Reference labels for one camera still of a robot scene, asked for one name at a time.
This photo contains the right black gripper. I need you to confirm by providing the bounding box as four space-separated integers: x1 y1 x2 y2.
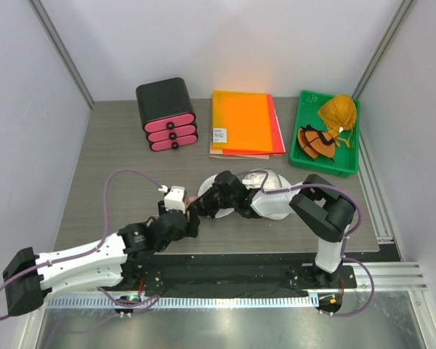
193 184 237 220

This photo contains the white mesh laundry bag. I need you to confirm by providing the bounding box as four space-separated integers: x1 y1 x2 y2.
198 168 290 220

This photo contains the pink bra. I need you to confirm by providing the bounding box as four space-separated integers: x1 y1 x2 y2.
146 196 207 226

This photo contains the white bra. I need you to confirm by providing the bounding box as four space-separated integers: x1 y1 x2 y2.
242 169 281 190

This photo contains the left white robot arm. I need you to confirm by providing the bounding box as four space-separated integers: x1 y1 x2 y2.
2 211 200 317

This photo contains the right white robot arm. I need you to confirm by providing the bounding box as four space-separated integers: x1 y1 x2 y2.
187 168 363 287

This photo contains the mustard orange bra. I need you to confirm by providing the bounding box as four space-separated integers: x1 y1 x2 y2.
296 94 358 162

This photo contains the orange folder stack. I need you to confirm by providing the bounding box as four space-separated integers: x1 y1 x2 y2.
209 89 286 159

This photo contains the black pink drawer box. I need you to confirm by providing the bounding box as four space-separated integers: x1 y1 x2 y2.
135 77 198 152

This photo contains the green plastic bin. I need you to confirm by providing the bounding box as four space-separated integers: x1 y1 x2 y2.
289 90 360 177

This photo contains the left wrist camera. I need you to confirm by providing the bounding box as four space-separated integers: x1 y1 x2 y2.
158 185 187 213

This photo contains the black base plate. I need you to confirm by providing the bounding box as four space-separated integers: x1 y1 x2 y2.
123 253 357 292

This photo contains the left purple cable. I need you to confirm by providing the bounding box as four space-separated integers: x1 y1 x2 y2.
0 169 168 323

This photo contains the white slotted cable duct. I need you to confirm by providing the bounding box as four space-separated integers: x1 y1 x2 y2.
47 294 319 310

